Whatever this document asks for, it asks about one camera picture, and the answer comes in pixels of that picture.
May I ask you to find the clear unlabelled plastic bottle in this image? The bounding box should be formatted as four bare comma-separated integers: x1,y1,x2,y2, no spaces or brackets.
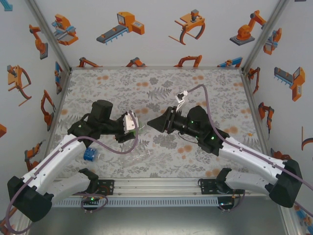
119,148,158,170

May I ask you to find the floral patterned table cover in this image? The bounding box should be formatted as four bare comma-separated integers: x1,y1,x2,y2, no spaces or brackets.
47,68,269,179

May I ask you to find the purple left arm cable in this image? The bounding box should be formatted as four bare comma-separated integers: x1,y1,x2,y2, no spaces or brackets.
4,111,140,235

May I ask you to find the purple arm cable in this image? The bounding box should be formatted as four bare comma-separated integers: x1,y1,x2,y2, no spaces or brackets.
4,111,140,235
185,84,313,218

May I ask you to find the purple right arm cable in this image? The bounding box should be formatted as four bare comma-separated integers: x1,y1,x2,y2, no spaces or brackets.
185,84,313,218

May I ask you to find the aluminium frame rail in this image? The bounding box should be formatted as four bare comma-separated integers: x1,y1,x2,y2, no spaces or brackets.
241,70,272,157
45,70,73,154
70,65,244,71

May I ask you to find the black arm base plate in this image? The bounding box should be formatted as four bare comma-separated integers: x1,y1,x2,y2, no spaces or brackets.
97,179,115,196
198,178,220,194

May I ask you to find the slotted aluminium base rail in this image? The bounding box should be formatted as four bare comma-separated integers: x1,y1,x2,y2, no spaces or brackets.
52,178,269,196

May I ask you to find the perforated grey cable duct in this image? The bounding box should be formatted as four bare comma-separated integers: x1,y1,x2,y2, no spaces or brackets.
52,197,220,208

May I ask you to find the aluminium frame post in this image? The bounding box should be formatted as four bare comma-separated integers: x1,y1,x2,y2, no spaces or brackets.
241,0,291,73
13,216,33,235
24,0,73,71
278,207,303,235

